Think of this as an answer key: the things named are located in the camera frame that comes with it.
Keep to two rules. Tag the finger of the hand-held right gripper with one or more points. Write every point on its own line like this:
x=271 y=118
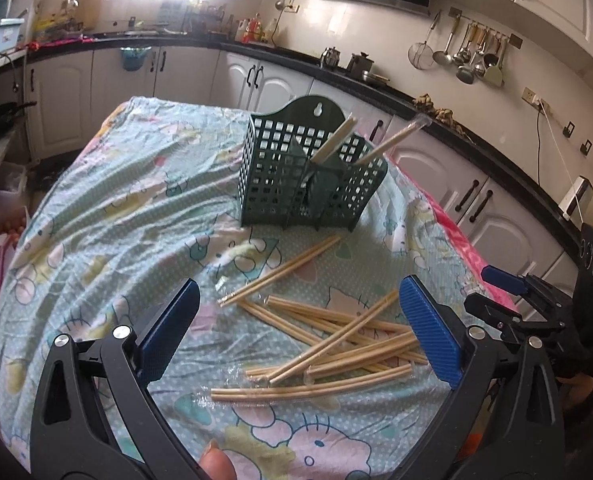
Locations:
x=491 y=312
x=501 y=280

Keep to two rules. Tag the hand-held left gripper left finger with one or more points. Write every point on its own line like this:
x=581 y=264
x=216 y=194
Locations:
x=174 y=320

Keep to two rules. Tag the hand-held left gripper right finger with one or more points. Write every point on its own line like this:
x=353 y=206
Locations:
x=431 y=330

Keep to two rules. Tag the pile of chopsticks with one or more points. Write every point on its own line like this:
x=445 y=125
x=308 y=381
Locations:
x=281 y=269

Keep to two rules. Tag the bamboo chopstick pair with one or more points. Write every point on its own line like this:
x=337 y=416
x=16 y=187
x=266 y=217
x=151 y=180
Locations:
x=334 y=137
x=394 y=141

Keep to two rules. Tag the green plastic utensil basket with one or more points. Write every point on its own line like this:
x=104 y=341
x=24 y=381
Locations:
x=296 y=112

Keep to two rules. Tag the person's left hand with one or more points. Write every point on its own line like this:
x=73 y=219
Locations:
x=217 y=467

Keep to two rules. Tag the pink blanket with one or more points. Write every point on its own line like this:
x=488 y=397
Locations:
x=456 y=232

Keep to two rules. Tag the white box appliance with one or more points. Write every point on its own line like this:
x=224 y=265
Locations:
x=576 y=200

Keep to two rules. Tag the cartoon print tablecloth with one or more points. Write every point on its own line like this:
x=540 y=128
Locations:
x=141 y=210

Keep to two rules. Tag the pile of ginger roots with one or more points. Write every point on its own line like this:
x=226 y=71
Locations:
x=444 y=114

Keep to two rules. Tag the pale hanging spatula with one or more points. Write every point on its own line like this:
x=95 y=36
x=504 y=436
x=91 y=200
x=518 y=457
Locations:
x=496 y=74

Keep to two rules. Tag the large hanging metal spoon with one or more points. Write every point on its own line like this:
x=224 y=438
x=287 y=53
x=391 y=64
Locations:
x=465 y=74

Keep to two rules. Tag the metal ladle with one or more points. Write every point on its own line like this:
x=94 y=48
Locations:
x=444 y=55

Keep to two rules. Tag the white lower kitchen cabinets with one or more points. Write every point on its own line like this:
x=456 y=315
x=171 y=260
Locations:
x=66 y=95

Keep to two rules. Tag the metal pot with lid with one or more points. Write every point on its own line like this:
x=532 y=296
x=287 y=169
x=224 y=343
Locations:
x=360 y=64

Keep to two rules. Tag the blue hanging bag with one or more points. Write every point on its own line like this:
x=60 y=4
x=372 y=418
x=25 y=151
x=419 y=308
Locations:
x=135 y=57

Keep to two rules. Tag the black frying pan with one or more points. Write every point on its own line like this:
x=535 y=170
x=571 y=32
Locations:
x=1 y=112

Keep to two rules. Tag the metal teapot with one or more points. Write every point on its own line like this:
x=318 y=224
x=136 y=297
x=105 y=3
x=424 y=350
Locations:
x=330 y=57

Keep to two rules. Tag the group of condiment bottles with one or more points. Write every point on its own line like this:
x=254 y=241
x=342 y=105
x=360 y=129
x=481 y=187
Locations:
x=251 y=29

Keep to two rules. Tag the dark wall switch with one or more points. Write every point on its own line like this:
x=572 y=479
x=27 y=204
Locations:
x=568 y=130
x=586 y=146

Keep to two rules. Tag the wall socket with plug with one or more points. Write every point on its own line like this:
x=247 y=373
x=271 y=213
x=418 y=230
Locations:
x=530 y=95

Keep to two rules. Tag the wall utensil rail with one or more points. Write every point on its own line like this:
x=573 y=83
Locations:
x=513 y=40

